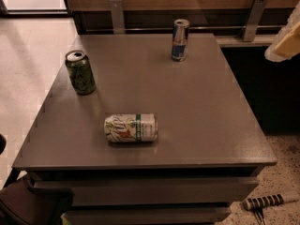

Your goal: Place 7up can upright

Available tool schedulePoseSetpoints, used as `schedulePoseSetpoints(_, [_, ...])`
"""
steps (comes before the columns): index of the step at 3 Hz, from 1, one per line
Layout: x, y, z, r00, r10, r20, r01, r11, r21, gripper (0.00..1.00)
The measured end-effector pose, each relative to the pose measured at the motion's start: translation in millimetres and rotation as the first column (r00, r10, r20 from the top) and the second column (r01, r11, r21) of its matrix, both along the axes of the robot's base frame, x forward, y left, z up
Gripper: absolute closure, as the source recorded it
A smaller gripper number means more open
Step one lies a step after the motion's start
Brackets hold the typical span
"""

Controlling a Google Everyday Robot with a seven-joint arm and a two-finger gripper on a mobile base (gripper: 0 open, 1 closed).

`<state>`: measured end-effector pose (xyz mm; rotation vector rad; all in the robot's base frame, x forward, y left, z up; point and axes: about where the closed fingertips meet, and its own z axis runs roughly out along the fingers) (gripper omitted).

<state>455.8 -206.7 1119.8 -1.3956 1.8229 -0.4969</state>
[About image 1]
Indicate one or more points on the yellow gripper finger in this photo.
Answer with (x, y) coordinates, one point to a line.
(286, 44)

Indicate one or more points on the right metal wall bracket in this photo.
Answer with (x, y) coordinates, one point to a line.
(253, 19)

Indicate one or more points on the blue silver energy drink can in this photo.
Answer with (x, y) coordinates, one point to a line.
(180, 40)

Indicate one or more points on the metal wall bracket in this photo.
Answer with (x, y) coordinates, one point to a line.
(253, 19)
(117, 14)

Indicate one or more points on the dark chair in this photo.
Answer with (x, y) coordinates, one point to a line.
(22, 204)

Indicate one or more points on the grey drawer cabinet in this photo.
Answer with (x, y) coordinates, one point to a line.
(158, 142)

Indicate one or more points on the left metal wall bracket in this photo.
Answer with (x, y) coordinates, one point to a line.
(117, 14)

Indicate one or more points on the striped tool on floor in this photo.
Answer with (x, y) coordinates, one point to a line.
(270, 200)

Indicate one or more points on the white 7up can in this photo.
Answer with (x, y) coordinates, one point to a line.
(131, 127)

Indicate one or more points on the green soda can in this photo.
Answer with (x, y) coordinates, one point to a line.
(80, 72)

